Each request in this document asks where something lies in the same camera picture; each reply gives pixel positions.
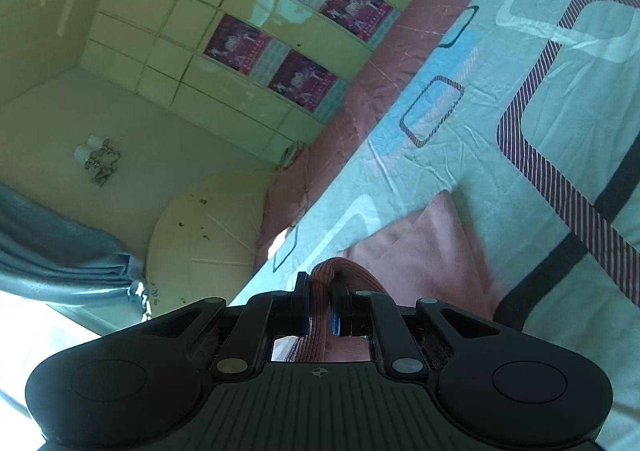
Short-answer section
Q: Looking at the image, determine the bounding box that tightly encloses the pink sweater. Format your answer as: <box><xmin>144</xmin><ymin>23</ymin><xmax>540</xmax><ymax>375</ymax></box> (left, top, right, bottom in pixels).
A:
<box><xmin>270</xmin><ymin>188</ymin><xmax>507</xmax><ymax>365</ymax></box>

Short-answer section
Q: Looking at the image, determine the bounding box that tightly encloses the blue-grey curtain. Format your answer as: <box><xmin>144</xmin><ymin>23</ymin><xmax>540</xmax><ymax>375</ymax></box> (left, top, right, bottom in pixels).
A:
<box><xmin>0</xmin><ymin>180</ymin><xmax>152</xmax><ymax>319</ymax></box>

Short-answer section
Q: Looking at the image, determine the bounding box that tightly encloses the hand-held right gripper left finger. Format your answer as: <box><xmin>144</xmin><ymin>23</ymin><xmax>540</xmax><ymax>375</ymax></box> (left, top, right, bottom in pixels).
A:
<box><xmin>140</xmin><ymin>272</ymin><xmax>312</xmax><ymax>378</ymax></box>

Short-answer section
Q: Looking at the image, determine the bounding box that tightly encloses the bed with patterned sheet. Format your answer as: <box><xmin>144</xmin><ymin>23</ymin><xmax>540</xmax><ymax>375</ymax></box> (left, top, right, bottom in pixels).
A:
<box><xmin>227</xmin><ymin>0</ymin><xmax>640</xmax><ymax>451</ymax></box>

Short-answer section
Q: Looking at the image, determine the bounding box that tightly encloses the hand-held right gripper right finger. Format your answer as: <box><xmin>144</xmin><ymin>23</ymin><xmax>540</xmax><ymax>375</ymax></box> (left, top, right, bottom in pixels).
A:
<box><xmin>330</xmin><ymin>278</ymin><xmax>502</xmax><ymax>375</ymax></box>

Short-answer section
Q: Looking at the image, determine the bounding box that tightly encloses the window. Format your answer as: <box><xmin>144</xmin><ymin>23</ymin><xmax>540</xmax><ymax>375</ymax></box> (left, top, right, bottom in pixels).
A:
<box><xmin>0</xmin><ymin>288</ymin><xmax>108</xmax><ymax>432</ymax></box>

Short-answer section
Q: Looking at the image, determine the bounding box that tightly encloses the stack of books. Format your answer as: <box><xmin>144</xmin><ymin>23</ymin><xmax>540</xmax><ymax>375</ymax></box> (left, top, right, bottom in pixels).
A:
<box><xmin>279</xmin><ymin>141</ymin><xmax>307</xmax><ymax>168</ymax></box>

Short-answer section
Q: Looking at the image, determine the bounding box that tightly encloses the cream glossy wardrobe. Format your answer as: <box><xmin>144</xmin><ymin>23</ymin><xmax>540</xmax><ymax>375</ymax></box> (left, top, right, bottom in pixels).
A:
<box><xmin>80</xmin><ymin>0</ymin><xmax>442</xmax><ymax>168</ymax></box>

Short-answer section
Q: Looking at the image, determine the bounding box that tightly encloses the wall poster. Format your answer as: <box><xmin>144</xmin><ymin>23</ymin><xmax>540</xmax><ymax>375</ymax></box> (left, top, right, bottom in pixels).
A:
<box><xmin>319</xmin><ymin>0</ymin><xmax>402</xmax><ymax>43</ymax></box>
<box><xmin>202</xmin><ymin>13</ymin><xmax>274</xmax><ymax>77</ymax></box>
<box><xmin>266</xmin><ymin>50</ymin><xmax>349</xmax><ymax>113</ymax></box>

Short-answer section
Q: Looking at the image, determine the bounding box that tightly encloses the pink blanket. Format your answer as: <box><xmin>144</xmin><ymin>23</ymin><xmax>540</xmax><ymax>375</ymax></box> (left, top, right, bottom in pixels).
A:
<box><xmin>252</xmin><ymin>0</ymin><xmax>497</xmax><ymax>273</ymax></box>

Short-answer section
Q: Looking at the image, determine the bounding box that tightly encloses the cream round headboard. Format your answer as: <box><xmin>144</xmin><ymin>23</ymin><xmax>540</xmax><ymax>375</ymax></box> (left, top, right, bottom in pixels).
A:
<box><xmin>142</xmin><ymin>168</ymin><xmax>282</xmax><ymax>318</ymax></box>

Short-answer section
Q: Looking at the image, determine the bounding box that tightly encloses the wall lamp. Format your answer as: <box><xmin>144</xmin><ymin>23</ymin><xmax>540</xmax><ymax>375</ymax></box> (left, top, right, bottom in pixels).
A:
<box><xmin>73</xmin><ymin>133</ymin><xmax>122</xmax><ymax>188</ymax></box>

